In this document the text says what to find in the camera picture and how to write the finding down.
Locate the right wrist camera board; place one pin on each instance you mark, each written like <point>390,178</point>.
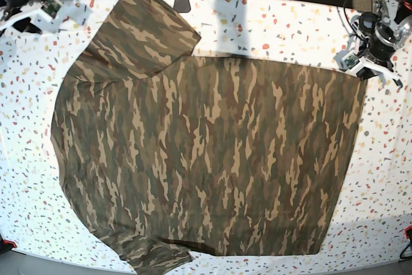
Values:
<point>51,7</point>

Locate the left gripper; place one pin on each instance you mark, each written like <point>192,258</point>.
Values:
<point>374,46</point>

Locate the red clamp corner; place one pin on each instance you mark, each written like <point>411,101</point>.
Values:
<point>408,233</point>
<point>6,246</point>

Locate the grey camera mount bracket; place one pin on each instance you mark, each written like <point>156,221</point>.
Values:
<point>182,6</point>

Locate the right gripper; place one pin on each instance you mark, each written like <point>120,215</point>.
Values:
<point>21,18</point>

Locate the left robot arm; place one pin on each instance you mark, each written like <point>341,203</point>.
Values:
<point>395,14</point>

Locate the red clamp left corner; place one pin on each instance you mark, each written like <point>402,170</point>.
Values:
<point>6,246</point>

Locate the camouflage T-shirt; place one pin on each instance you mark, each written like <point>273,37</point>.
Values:
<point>161,153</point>

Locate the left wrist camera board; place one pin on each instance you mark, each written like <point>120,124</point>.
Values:
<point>350,61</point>

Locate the red clamp right corner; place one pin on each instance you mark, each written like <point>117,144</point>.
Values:
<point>408,233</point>

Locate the terrazzo pattern tablecloth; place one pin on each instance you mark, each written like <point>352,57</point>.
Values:
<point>374,206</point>

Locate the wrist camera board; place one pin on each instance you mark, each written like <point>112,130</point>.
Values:
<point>350,61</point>
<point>51,7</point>

